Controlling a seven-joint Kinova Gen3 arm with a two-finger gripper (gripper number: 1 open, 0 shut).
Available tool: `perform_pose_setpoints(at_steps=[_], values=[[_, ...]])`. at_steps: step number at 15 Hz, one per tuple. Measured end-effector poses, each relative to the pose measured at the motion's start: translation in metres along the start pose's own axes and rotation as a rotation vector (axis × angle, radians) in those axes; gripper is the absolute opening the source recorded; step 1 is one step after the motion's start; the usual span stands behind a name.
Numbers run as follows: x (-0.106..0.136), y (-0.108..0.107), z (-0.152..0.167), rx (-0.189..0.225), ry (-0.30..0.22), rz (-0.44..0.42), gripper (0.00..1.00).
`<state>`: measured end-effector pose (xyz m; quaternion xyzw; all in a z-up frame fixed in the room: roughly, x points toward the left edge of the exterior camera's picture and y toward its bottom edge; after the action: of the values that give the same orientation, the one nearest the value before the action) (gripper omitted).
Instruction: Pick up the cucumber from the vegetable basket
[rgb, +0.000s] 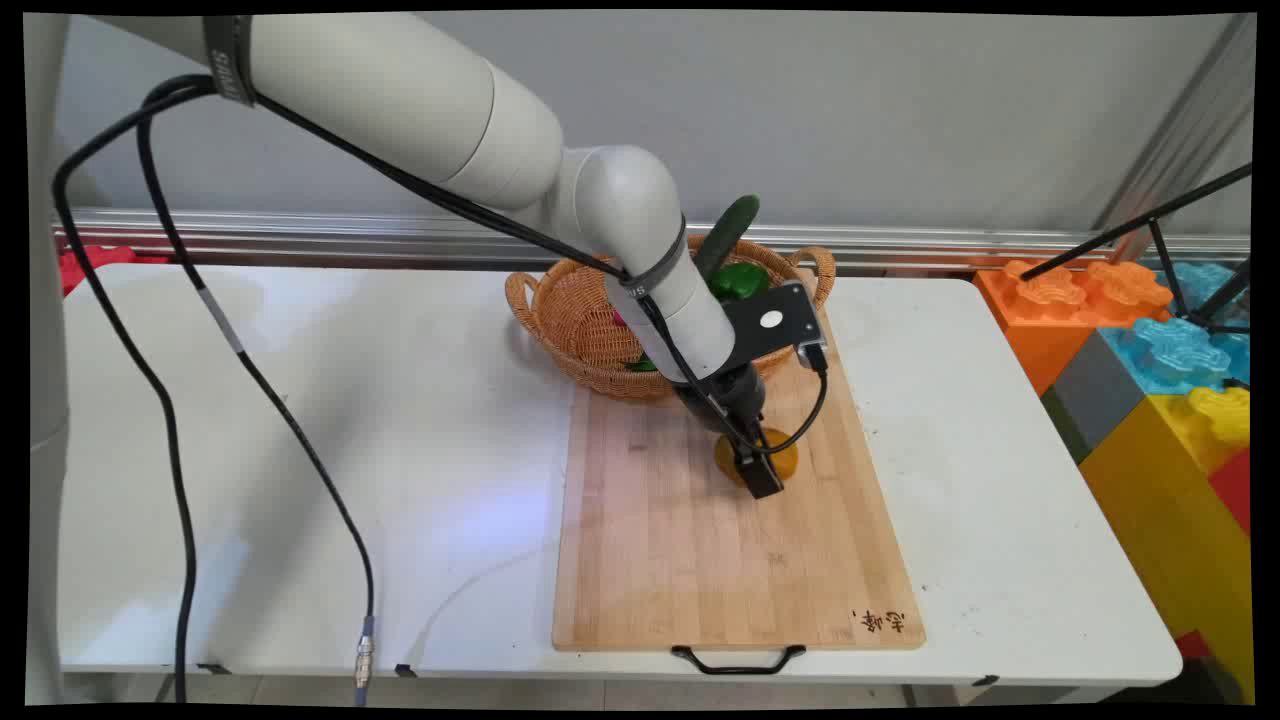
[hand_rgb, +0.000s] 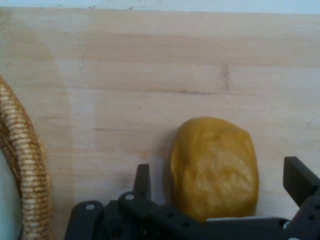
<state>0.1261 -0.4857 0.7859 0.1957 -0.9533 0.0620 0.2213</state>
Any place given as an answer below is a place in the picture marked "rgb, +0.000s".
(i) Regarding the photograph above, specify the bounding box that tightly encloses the aluminium rail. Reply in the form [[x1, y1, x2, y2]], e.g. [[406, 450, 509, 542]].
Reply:
[[50, 208, 1251, 271]]

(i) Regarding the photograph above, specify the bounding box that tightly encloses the grey big building block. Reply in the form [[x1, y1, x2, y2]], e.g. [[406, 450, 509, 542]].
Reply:
[[1040, 329, 1147, 464]]

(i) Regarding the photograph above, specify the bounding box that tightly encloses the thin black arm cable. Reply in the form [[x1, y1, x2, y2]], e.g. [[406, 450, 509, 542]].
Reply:
[[250, 92, 753, 451]]

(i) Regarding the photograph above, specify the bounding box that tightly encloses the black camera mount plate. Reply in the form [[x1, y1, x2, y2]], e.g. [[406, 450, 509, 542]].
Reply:
[[722, 281, 828, 363]]

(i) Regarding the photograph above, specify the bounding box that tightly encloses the bamboo cutting board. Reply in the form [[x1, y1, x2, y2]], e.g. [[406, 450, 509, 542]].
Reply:
[[552, 300, 927, 652]]

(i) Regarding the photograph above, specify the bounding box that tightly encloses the yellow big building block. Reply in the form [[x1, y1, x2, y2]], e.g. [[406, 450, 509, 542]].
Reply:
[[1079, 385, 1254, 703]]

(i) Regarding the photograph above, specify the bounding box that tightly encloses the dark green toy cucumber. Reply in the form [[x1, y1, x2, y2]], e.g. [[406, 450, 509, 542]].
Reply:
[[693, 195, 762, 282]]

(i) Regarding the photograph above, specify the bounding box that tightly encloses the red big building block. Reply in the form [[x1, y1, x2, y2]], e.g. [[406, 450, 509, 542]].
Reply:
[[1207, 447, 1252, 537]]

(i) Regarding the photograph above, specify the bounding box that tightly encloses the thick black cable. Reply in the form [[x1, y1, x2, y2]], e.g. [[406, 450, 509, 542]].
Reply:
[[52, 75, 216, 704]]

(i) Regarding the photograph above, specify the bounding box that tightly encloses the green toy bell pepper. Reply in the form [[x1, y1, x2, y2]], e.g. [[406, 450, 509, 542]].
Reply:
[[707, 262, 772, 304]]

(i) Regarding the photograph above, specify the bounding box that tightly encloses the black tripod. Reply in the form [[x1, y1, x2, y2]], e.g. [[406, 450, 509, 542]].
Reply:
[[1020, 165, 1253, 337]]

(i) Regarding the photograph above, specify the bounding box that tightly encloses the black printed velcro strap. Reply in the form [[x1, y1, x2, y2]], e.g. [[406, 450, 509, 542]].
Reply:
[[203, 15, 257, 107], [618, 214, 691, 298]]

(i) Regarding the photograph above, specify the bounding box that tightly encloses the woven wicker basket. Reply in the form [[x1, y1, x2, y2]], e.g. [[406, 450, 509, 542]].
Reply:
[[505, 236, 837, 400]]

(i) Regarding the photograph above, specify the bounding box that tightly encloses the black cutting board handle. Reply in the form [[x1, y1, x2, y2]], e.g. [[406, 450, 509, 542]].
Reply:
[[670, 645, 807, 677]]

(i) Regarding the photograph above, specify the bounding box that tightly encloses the brown toy potato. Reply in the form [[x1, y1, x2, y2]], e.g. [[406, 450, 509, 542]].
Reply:
[[713, 428, 800, 489]]

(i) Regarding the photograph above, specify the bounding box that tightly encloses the black cable with metal connector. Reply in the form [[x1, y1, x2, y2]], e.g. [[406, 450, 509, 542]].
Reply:
[[135, 95, 377, 706]]

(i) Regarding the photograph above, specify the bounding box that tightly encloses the black camera USB cable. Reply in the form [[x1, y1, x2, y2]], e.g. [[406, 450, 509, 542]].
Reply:
[[752, 350, 831, 458]]

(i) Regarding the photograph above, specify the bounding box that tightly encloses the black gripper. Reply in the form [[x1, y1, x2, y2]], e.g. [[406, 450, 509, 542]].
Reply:
[[672, 362, 787, 500]]

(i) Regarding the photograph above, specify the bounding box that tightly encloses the blue big building block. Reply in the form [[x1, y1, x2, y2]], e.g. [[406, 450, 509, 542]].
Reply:
[[1098, 262, 1252, 393]]

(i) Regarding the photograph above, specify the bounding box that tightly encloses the orange big building block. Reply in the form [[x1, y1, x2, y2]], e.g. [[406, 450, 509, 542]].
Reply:
[[975, 260, 1174, 397]]

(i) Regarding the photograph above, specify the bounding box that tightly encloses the red studded building block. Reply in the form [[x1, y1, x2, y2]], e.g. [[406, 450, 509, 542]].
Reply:
[[58, 245, 169, 297]]

